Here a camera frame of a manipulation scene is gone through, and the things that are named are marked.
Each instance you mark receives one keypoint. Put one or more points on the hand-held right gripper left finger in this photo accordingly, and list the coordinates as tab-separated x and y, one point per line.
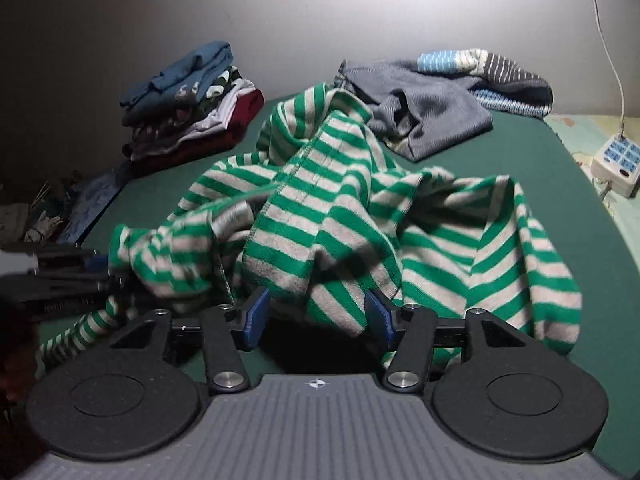
252	317

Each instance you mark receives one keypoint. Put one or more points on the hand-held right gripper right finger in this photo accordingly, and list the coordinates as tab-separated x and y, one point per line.
377	317

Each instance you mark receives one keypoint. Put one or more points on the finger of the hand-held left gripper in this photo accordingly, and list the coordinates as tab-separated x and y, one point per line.
65	290
65	260

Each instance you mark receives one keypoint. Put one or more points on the green white striped garment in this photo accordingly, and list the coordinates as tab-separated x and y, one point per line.
350	210

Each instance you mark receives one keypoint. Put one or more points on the stack of folded clothes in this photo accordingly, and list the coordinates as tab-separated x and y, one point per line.
195	105

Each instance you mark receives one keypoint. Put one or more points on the cluttered bedside items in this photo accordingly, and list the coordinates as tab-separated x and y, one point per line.
30	215

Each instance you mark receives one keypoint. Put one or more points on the blue printed cloth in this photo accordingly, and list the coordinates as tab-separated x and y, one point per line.
95	200

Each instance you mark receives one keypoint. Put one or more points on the grey sweater with striped sleeves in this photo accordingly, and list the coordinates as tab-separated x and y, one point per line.
425	105

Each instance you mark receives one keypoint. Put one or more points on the yellowish bed sheet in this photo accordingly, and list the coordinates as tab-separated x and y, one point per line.
575	135

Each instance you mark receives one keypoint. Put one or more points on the white power strip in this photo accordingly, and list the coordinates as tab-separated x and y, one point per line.
620	160

